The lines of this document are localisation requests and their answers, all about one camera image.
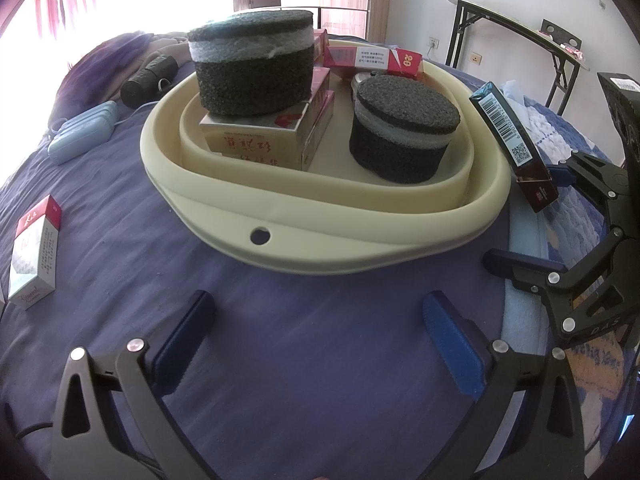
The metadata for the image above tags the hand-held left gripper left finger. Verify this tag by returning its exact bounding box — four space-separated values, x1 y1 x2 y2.
50 289 221 480

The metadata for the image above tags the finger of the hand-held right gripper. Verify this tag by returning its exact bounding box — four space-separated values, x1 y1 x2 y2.
482 232 640 348
547 152 633 216

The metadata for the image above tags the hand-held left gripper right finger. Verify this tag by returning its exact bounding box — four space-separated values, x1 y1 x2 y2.
421 290 588 480

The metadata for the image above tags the dark cigarette pack with barcode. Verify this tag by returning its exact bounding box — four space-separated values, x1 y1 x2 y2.
469 82 560 213

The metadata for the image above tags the small dark foam cylinder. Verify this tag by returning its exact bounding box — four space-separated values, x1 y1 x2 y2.
349 74 461 183

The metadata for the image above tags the cream plastic basin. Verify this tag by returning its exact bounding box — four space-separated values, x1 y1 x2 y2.
140 30 513 275

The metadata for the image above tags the red and white carton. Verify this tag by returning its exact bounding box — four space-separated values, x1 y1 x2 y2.
322 45 426 80

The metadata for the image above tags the large dark foam cylinder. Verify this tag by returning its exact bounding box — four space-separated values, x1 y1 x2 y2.
187 8 316 116

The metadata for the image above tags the blue and white checkered blanket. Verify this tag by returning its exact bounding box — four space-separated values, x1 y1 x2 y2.
425 57 640 480

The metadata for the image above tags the black chair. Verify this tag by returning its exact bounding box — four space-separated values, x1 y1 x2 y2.
541 19 583 52

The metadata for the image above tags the purple bedsheet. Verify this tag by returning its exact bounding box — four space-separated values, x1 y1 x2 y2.
0 60 551 480

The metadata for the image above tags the black-legged folding table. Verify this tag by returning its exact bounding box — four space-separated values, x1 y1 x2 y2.
440 0 591 118

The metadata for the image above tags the white cigarette pack red top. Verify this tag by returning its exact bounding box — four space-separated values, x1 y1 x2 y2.
7 195 63 311

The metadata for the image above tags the light blue power strip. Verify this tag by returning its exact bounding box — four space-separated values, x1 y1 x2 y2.
47 101 118 165

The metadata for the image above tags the red and white slim box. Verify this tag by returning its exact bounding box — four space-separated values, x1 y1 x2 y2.
300 67 337 171

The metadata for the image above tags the black monocular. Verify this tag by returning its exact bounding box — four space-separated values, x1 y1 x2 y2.
120 55 180 109

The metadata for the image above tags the purple pillow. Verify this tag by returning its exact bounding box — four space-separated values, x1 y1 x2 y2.
50 32 156 128

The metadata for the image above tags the black cable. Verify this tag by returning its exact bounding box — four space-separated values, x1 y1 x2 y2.
5 400 57 442

